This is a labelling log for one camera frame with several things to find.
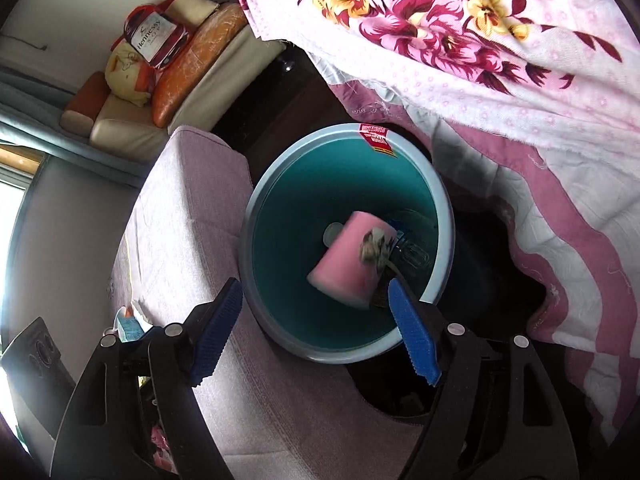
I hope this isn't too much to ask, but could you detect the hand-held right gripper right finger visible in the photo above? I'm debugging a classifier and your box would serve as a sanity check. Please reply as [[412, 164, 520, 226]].
[[387, 278, 576, 480]]

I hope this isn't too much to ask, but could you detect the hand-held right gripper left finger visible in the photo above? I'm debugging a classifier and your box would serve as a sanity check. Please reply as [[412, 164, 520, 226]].
[[50, 277, 244, 480]]

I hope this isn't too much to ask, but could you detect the white blue printed packet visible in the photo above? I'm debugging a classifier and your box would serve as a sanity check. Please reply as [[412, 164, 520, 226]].
[[114, 305, 156, 343]]

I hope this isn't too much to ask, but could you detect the pink plastic cup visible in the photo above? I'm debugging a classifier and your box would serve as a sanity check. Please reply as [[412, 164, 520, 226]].
[[307, 211, 398, 311]]

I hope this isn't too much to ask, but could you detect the teal plastic trash bin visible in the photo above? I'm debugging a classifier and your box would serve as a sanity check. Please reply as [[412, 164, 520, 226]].
[[239, 123, 455, 364]]

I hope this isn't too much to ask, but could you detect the clear plastic bottle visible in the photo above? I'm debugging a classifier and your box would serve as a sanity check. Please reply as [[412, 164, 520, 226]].
[[385, 210, 433, 281]]

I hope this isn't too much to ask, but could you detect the pink white quilted bedspread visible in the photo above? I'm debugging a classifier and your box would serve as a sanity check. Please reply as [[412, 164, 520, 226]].
[[327, 80, 640, 446]]

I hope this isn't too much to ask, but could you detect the cream leather sofa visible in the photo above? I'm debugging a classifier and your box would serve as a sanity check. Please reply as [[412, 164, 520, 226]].
[[60, 0, 288, 163]]

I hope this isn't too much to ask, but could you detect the grey blue curtain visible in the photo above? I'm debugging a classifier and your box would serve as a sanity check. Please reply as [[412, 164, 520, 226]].
[[0, 67, 151, 188]]

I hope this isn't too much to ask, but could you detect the orange leather seat cushion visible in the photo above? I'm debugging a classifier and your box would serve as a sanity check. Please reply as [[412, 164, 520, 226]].
[[151, 2, 249, 128]]

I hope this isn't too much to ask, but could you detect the yellow plush pillow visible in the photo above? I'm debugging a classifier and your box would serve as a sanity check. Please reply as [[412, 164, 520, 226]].
[[104, 42, 161, 108]]

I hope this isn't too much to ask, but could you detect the red Hennessy bag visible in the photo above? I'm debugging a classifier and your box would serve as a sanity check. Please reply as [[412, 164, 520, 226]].
[[122, 4, 193, 71]]

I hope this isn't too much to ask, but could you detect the floral pink bed sheet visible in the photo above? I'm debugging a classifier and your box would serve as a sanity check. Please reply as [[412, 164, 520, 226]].
[[236, 0, 640, 161]]

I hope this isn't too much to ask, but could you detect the beige square pillow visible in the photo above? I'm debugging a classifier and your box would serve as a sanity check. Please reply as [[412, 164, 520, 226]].
[[162, 0, 221, 28]]

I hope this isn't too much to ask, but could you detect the wooden window frame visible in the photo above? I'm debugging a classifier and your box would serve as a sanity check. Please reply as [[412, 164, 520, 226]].
[[0, 144, 47, 168]]

